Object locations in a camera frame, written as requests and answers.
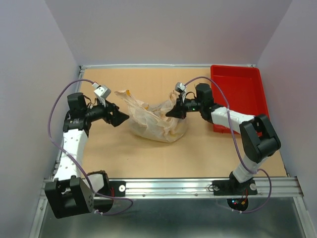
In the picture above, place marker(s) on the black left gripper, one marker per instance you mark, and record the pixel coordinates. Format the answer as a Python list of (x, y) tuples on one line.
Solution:
[(118, 117)]

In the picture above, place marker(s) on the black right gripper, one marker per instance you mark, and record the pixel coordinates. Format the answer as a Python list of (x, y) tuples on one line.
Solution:
[(178, 111)]

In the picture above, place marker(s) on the white plastic bag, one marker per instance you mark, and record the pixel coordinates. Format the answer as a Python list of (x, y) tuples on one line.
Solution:
[(150, 122)]

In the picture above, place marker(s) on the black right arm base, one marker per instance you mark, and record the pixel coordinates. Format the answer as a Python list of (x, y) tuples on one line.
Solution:
[(231, 187)]

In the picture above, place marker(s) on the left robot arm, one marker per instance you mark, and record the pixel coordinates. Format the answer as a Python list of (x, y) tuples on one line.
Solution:
[(76, 129)]

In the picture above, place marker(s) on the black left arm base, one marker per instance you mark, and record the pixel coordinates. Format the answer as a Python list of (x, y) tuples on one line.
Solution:
[(114, 187)]

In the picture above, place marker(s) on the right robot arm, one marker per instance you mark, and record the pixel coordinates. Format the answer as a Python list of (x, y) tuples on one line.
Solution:
[(259, 138)]

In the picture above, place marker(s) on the red plastic tray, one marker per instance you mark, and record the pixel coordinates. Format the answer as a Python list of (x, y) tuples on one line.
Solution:
[(241, 86)]

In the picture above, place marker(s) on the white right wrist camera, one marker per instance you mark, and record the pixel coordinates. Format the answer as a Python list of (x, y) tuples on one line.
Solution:
[(181, 89)]

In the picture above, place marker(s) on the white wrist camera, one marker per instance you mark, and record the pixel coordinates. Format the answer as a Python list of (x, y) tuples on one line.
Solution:
[(101, 92), (181, 89)]

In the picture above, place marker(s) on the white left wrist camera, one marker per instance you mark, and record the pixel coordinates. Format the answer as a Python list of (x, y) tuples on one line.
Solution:
[(101, 92)]

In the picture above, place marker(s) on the aluminium front rail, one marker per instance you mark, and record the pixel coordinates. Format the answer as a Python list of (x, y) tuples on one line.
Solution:
[(174, 188)]

